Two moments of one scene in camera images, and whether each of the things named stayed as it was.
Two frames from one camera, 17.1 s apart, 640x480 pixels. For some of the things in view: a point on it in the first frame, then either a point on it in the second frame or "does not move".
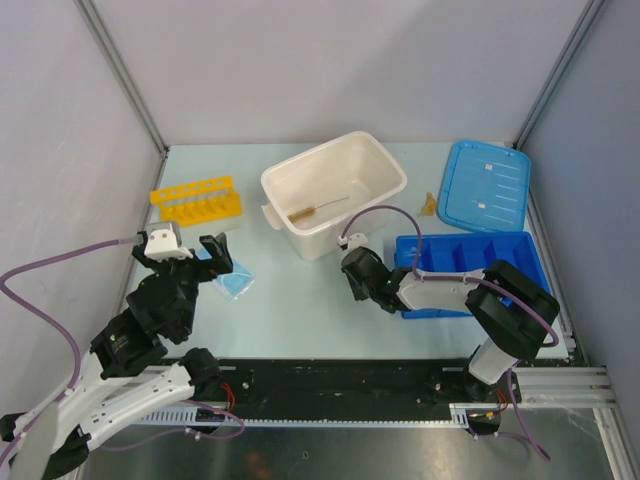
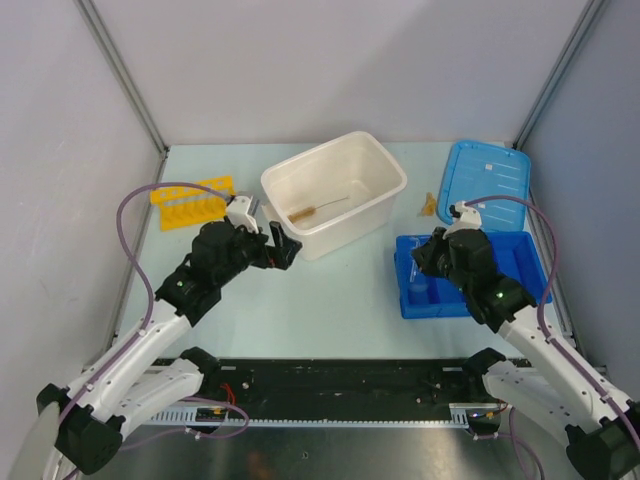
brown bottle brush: (310, 209) does not move
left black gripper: (218, 247) -> (280, 239)
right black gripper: (358, 295) -> (425, 255)
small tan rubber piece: (430, 205) does not move
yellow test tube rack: (200, 201) does not move
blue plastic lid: (485, 187) does not move
